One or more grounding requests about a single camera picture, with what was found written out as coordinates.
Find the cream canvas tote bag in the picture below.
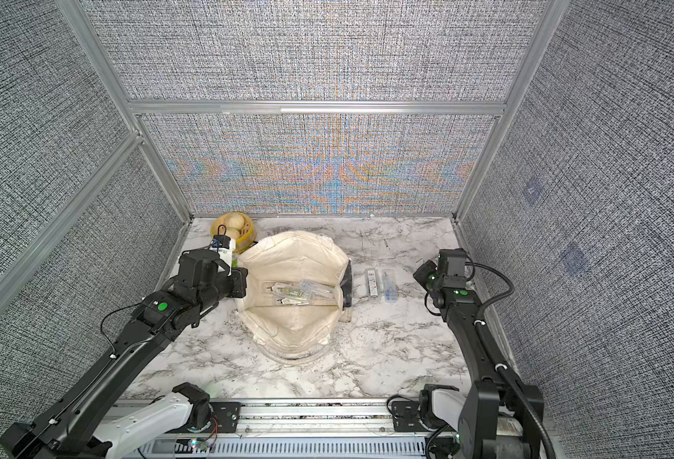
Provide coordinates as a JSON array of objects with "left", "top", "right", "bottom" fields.
[{"left": 236, "top": 231, "right": 352, "bottom": 365}]

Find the clear compass case green label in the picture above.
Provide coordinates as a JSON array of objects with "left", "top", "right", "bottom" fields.
[{"left": 264, "top": 280, "right": 336, "bottom": 306}]

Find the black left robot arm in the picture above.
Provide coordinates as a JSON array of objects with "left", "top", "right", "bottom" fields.
[{"left": 0, "top": 268, "right": 248, "bottom": 458}]

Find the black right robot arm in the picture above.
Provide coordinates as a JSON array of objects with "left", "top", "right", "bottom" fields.
[{"left": 414, "top": 249, "right": 556, "bottom": 458}]

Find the rear white steamed bun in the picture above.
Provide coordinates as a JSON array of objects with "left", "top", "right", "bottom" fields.
[{"left": 224, "top": 212, "right": 250, "bottom": 233}]

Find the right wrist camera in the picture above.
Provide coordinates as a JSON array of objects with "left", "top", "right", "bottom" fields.
[{"left": 438, "top": 249, "right": 468, "bottom": 277}]

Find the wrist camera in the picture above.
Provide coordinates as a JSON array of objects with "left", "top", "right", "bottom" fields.
[
  {"left": 438, "top": 249, "right": 468, "bottom": 277},
  {"left": 176, "top": 234, "right": 236, "bottom": 287}
]

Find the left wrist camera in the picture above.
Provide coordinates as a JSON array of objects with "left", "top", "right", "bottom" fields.
[{"left": 176, "top": 234, "right": 236, "bottom": 287}]

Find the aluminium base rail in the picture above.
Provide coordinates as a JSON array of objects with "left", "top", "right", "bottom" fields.
[{"left": 75, "top": 397, "right": 550, "bottom": 459}]

